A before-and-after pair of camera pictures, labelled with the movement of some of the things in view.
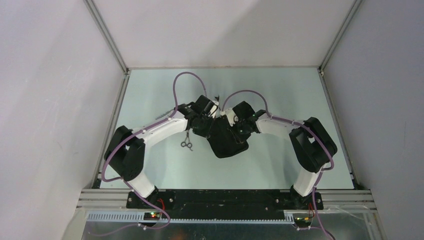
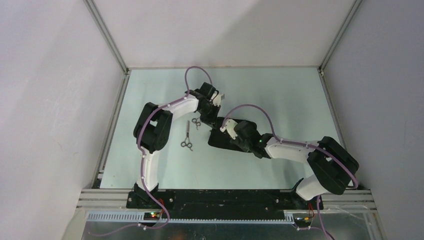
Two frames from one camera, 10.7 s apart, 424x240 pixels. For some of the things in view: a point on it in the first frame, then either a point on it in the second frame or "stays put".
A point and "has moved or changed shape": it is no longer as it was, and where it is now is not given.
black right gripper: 246,136 to 236,140
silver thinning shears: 187,142 stays put
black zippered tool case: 223,141 has moved or changed shape
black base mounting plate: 224,204 stays put
